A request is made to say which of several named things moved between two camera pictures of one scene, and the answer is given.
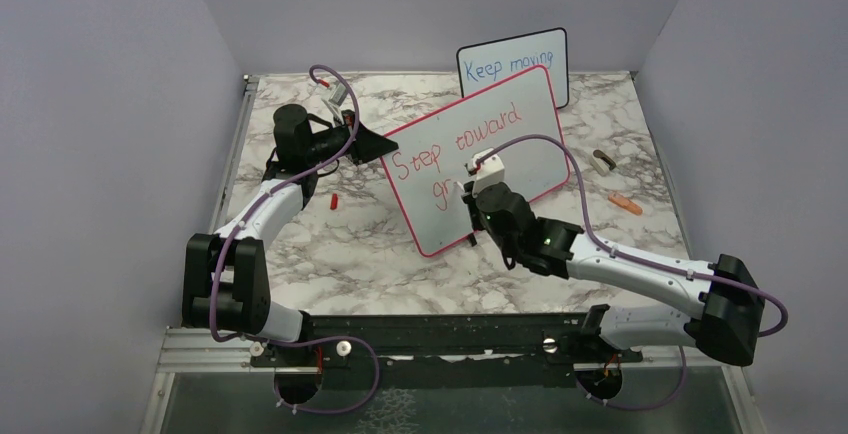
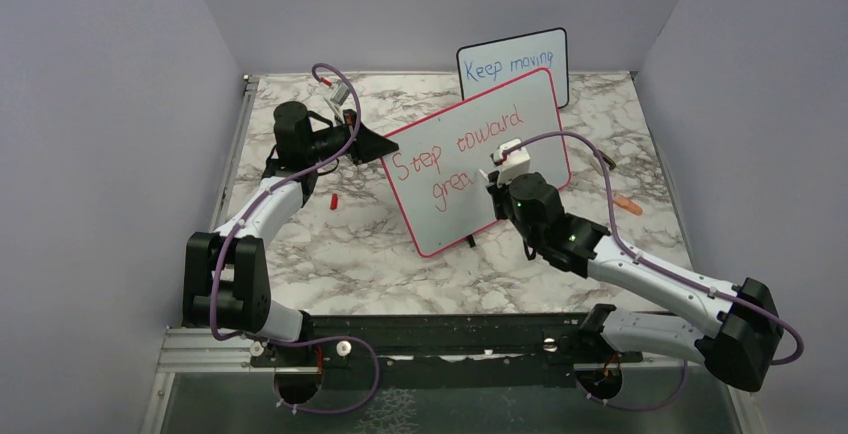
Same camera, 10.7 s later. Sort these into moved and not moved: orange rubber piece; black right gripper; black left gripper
Moved: black right gripper
Not moved: black left gripper; orange rubber piece
